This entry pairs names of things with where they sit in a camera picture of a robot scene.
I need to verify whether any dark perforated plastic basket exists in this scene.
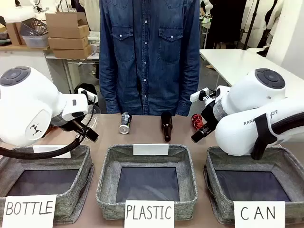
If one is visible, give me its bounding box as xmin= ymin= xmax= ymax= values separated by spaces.
xmin=19 ymin=18 xmax=49 ymax=36

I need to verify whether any person in denim shirt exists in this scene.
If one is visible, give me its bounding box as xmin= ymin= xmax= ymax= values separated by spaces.
xmin=98 ymin=0 xmax=201 ymax=117

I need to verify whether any crushed red can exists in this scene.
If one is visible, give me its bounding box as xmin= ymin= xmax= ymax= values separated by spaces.
xmin=191 ymin=114 xmax=205 ymax=132

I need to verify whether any green black drink can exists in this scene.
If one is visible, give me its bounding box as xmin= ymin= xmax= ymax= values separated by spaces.
xmin=119 ymin=112 xmax=133 ymax=135

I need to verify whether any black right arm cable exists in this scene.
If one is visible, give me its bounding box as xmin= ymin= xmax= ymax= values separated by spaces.
xmin=250 ymin=113 xmax=304 ymax=161

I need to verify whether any grey fabric basket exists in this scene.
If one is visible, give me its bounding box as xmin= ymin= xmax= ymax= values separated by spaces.
xmin=96 ymin=143 xmax=199 ymax=220
xmin=203 ymin=145 xmax=304 ymax=225
xmin=0 ymin=145 xmax=95 ymax=224

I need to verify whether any background person black and white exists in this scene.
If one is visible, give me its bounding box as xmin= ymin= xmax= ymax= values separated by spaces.
xmin=256 ymin=0 xmax=284 ymax=48

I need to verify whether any paper sign reading BOTTLE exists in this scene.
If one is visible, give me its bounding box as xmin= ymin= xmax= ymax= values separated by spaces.
xmin=0 ymin=194 xmax=57 ymax=228

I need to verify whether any clear plastic container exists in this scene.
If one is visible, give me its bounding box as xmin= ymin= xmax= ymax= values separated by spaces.
xmin=20 ymin=30 xmax=50 ymax=48

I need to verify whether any person right forearm denim sleeve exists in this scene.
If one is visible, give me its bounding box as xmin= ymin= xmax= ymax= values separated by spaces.
xmin=99 ymin=59 xmax=121 ymax=114

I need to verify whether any person left forearm denim sleeve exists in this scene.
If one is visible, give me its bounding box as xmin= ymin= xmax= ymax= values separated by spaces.
xmin=176 ymin=59 xmax=201 ymax=117

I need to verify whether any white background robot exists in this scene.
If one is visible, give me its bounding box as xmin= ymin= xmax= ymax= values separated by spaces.
xmin=200 ymin=0 xmax=212 ymax=18

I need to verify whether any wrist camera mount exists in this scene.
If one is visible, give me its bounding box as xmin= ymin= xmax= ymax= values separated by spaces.
xmin=80 ymin=88 xmax=98 ymax=112
xmin=190 ymin=88 xmax=217 ymax=103

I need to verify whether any large white table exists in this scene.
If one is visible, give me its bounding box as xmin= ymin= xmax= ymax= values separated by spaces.
xmin=199 ymin=48 xmax=304 ymax=88

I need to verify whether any brown glass bottle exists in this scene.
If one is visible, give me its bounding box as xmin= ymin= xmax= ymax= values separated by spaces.
xmin=161 ymin=112 xmax=173 ymax=143

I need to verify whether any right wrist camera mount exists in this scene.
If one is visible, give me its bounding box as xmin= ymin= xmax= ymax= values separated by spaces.
xmin=190 ymin=88 xmax=217 ymax=103

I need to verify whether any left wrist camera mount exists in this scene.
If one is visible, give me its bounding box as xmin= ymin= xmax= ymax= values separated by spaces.
xmin=80 ymin=88 xmax=98 ymax=112

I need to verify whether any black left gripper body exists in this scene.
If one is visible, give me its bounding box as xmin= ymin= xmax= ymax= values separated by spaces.
xmin=60 ymin=115 xmax=86 ymax=133

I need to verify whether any small cardboard box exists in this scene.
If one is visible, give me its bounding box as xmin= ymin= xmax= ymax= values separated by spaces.
xmin=5 ymin=21 xmax=26 ymax=46

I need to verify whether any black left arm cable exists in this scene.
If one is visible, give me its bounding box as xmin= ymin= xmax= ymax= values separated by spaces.
xmin=0 ymin=95 xmax=99 ymax=160

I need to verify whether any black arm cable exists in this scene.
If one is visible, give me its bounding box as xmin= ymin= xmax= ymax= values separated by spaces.
xmin=250 ymin=113 xmax=304 ymax=161
xmin=0 ymin=95 xmax=99 ymax=160

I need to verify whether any background person in black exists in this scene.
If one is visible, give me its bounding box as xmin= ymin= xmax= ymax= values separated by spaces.
xmin=206 ymin=0 xmax=248 ymax=50

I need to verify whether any wooden shelf board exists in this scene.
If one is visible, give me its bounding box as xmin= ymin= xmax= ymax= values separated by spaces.
xmin=0 ymin=44 xmax=52 ymax=51

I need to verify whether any paper sign reading PLASTIC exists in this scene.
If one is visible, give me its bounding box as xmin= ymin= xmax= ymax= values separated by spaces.
xmin=124 ymin=199 xmax=175 ymax=228

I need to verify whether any open cardboard box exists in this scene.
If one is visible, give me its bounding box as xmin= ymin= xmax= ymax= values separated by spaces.
xmin=45 ymin=11 xmax=90 ymax=39

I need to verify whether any black tripod stand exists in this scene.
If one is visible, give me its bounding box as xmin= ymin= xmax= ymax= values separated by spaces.
xmin=242 ymin=0 xmax=261 ymax=51

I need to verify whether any paper sign reading CAN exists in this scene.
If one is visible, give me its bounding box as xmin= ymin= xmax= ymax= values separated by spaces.
xmin=233 ymin=200 xmax=286 ymax=228

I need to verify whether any flat closed cardboard box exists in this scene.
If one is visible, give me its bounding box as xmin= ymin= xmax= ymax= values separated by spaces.
xmin=52 ymin=44 xmax=93 ymax=59
xmin=47 ymin=36 xmax=89 ymax=50

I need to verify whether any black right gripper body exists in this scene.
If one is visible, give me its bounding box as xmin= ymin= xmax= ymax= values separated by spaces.
xmin=201 ymin=104 xmax=219 ymax=130

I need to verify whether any black chair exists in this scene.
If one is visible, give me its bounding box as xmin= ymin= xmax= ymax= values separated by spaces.
xmin=74 ymin=85 xmax=98 ymax=96

